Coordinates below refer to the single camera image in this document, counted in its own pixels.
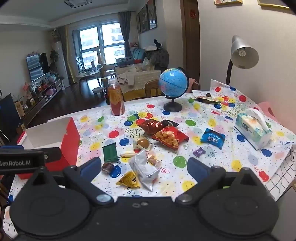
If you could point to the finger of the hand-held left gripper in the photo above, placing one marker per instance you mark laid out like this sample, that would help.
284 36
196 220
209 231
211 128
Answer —
53 153

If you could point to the brown braised egg packet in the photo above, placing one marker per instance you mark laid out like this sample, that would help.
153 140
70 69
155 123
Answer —
143 142

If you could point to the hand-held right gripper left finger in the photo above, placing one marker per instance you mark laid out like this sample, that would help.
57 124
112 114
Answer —
91 166

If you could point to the gold framed wall picture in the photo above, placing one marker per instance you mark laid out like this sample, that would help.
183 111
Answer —
274 2
227 1

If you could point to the small brown chocolate packet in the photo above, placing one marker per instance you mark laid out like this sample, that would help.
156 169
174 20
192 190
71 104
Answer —
107 168

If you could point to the blue snack packet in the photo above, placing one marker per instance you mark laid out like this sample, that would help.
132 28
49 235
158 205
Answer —
212 138

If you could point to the television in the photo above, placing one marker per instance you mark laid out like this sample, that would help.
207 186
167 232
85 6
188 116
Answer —
37 67

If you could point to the small purple packet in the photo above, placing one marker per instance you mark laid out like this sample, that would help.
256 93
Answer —
200 151

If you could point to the large window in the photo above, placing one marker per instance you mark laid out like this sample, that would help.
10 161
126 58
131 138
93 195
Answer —
90 39

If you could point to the dark red shiny snack bag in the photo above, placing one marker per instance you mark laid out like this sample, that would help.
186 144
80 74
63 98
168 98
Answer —
150 126

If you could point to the orange juice bottle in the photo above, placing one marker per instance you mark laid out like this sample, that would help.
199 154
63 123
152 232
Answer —
115 99

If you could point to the small round stool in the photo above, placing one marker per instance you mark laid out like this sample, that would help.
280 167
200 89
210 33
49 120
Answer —
99 90

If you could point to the grid patterned cloth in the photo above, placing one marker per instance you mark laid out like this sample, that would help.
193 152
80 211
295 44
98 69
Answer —
284 171

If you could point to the pile of dark clothes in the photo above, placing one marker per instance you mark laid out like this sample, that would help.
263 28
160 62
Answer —
159 58

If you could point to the potted plant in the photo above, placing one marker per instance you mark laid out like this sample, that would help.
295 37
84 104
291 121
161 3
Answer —
54 58

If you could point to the balloon printed tablecloth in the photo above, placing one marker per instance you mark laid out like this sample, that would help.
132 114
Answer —
208 111

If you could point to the dark flat snack packet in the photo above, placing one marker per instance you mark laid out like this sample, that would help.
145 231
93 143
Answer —
207 99

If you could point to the clear packet with red snack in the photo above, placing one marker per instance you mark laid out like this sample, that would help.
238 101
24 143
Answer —
153 160

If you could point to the grey curtain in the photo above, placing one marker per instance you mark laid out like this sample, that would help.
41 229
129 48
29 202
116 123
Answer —
124 32

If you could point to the ceiling light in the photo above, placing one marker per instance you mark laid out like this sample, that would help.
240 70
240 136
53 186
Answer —
78 2

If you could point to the beige sausage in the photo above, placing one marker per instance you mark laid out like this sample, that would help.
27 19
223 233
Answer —
128 154

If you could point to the blue desk globe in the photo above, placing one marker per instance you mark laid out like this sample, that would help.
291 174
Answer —
172 81

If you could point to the yellow curtain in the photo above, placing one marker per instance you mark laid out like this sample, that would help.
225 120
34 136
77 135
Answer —
68 58

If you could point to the yellow candy packet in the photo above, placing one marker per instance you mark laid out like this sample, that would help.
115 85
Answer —
129 180

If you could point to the white tower air conditioner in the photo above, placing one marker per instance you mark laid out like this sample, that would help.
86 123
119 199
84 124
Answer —
61 64

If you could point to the dark framed wall picture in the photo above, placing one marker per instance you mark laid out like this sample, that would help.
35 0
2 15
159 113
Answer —
138 23
143 18
152 15

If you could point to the green packet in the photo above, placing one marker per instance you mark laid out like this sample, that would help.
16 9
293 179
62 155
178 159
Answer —
110 153

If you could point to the sofa with yellow cover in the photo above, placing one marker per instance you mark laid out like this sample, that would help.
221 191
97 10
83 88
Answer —
138 78

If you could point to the silver desk lamp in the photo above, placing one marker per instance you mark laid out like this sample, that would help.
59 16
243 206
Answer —
242 54

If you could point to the tissue box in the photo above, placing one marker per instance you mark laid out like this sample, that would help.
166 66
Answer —
249 132

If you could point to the round coffee table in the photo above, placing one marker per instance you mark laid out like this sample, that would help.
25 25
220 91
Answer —
89 74

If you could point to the red chips bag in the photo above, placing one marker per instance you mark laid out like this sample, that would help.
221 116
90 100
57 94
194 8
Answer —
171 136

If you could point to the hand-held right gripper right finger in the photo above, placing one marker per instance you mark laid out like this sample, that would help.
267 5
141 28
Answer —
196 168

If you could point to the red and white cardboard box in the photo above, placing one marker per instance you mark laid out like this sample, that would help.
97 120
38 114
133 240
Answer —
69 143

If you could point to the dark wooden tv stand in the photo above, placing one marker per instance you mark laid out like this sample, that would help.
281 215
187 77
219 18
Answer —
44 102

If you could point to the black cabinet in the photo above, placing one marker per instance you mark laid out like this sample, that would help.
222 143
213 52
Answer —
9 115

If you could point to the silver snack packet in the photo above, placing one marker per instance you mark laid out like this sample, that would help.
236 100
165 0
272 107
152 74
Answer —
143 169

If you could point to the wooden door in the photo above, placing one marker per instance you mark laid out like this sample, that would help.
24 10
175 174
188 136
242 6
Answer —
190 46

